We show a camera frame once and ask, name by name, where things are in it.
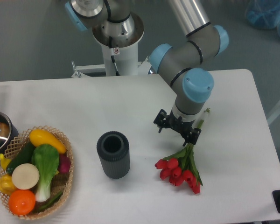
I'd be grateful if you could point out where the green bok choy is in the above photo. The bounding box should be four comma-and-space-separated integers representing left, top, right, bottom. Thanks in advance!
32, 144, 59, 203

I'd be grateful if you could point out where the yellow bell pepper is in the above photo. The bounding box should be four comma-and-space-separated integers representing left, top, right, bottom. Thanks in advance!
0, 174, 17, 196

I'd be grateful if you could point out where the dark grey ribbed vase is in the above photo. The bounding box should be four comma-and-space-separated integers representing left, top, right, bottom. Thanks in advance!
96, 131, 130, 179

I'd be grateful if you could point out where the orange fruit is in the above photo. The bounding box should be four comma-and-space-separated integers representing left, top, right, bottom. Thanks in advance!
8, 190, 36, 215

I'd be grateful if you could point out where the yellow banana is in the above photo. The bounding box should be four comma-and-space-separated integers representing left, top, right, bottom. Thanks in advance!
0, 154, 11, 170

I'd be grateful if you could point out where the blue plastic bag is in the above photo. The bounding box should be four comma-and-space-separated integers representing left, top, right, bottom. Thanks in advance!
245, 0, 280, 37

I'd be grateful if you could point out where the green chili pepper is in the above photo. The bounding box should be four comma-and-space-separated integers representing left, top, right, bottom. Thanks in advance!
35, 191, 63, 213

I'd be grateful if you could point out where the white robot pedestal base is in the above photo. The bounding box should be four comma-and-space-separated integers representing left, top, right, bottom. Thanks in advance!
71, 12, 154, 78

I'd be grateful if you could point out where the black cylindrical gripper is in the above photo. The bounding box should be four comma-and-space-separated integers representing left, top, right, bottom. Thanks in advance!
153, 109, 201, 147

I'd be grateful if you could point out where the red tulip bouquet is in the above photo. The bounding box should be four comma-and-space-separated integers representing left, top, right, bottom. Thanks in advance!
154, 108, 210, 194

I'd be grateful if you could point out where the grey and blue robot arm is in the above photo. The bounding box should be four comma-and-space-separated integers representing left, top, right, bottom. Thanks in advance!
65, 0, 229, 144

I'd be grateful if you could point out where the cream round bun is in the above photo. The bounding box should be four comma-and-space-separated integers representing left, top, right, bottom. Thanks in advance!
12, 163, 40, 190

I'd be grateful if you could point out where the yellow squash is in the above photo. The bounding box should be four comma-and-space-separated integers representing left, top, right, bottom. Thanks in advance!
29, 129, 67, 154

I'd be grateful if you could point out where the dark green cucumber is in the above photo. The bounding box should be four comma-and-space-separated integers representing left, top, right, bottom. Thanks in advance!
6, 141, 35, 175

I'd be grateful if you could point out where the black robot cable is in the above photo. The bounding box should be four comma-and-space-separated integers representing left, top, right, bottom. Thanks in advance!
108, 36, 120, 77

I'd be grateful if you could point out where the woven wicker basket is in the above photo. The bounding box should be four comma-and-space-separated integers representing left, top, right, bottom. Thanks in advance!
4, 126, 74, 220

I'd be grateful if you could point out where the purple red onion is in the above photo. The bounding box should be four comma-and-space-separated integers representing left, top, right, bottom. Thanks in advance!
57, 154, 71, 174

